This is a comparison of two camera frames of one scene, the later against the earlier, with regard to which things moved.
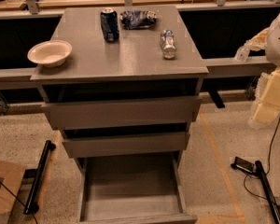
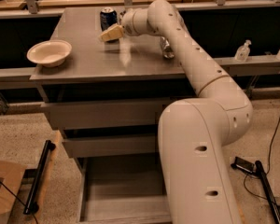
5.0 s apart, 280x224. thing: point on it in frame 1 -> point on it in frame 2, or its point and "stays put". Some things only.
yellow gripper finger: (274, 97) -> (134, 23)
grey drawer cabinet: (123, 86) stays put
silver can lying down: (167, 43) stays put
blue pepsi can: (110, 26) stays put
